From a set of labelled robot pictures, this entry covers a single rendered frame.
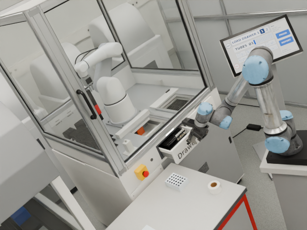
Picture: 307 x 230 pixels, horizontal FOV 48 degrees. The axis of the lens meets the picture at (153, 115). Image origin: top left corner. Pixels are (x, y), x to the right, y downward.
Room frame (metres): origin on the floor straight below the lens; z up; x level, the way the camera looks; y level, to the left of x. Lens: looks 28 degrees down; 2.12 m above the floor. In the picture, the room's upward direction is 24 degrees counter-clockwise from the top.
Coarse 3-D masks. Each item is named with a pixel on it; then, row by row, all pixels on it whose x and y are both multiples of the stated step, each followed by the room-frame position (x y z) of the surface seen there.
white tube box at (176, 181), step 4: (172, 176) 1.69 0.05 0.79; (176, 176) 1.67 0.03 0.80; (180, 176) 1.65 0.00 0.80; (168, 180) 1.67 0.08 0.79; (172, 180) 1.65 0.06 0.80; (176, 180) 1.63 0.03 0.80; (180, 180) 1.63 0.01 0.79; (184, 180) 1.60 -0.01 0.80; (188, 180) 1.61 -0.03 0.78; (168, 184) 1.65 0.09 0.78; (172, 184) 1.61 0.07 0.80; (176, 184) 1.61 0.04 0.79; (180, 184) 1.58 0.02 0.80; (184, 184) 1.59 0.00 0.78; (176, 188) 1.59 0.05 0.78; (180, 188) 1.57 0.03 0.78
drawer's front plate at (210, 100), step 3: (210, 96) 2.18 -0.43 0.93; (207, 99) 2.15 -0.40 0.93; (210, 99) 2.17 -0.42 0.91; (210, 102) 2.16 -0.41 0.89; (213, 102) 2.18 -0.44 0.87; (213, 105) 2.17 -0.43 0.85; (213, 108) 2.17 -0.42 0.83; (195, 111) 2.07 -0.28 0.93; (192, 114) 2.05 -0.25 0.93; (195, 114) 2.07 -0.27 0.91; (189, 117) 2.03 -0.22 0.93; (192, 117) 2.05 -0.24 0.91; (189, 126) 2.04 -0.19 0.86
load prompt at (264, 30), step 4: (260, 28) 2.37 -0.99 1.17; (264, 28) 2.36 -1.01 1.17; (268, 28) 2.35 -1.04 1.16; (252, 32) 2.38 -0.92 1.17; (256, 32) 2.37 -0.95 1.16; (260, 32) 2.36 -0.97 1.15; (264, 32) 2.35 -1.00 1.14; (240, 36) 2.40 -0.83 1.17; (244, 36) 2.38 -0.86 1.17; (248, 36) 2.37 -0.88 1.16; (252, 36) 2.36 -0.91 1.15; (256, 36) 2.35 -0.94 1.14; (232, 40) 2.40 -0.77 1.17; (236, 40) 2.39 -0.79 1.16; (240, 40) 2.38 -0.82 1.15; (244, 40) 2.37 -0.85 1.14; (232, 44) 2.38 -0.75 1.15; (236, 44) 2.37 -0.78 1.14
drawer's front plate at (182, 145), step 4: (180, 140) 1.81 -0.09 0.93; (184, 140) 1.81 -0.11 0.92; (196, 140) 1.86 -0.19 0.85; (176, 144) 1.79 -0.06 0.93; (180, 144) 1.79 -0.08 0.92; (184, 144) 1.80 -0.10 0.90; (196, 144) 1.85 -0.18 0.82; (172, 148) 1.77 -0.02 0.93; (176, 148) 1.76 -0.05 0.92; (180, 148) 1.78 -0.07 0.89; (184, 148) 1.79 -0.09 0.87; (188, 148) 1.81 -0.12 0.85; (192, 148) 1.83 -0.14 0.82; (172, 152) 1.74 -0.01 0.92; (176, 152) 1.76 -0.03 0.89; (180, 152) 1.77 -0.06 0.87; (184, 152) 1.79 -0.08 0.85; (188, 152) 1.80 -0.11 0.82; (172, 156) 1.76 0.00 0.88; (176, 156) 1.75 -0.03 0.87; (180, 156) 1.77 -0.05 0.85; (184, 156) 1.78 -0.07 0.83; (176, 160) 1.74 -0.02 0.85; (180, 160) 1.76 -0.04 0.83
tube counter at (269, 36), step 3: (270, 33) 2.33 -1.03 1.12; (264, 36) 2.33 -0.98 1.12; (267, 36) 2.32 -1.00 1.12; (270, 36) 2.31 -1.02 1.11; (255, 39) 2.34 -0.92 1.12; (258, 39) 2.33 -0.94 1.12; (261, 39) 2.33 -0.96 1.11; (264, 39) 2.32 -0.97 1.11; (267, 39) 2.31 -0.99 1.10; (249, 42) 2.34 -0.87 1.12; (252, 42) 2.34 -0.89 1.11; (255, 42) 2.33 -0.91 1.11; (258, 42) 2.32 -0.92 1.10; (249, 45) 2.33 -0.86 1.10; (252, 45) 2.32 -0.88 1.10
